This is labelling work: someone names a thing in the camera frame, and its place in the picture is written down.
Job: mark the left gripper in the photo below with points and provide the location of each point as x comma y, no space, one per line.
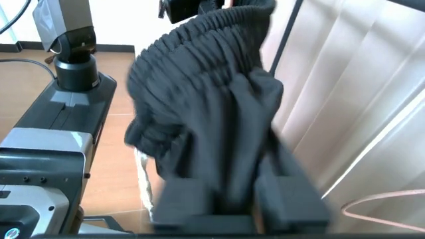
182,8

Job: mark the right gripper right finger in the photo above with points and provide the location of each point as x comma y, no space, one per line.
292,206

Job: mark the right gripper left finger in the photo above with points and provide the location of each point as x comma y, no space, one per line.
182,199

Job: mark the black shorts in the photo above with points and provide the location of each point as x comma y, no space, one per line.
199,99

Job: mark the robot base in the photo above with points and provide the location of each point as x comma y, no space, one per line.
66,109

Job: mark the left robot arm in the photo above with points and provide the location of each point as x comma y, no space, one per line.
76,73

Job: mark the pink clothes hanger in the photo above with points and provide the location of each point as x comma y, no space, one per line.
382,196

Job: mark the beige curtain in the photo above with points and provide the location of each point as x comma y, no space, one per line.
348,83

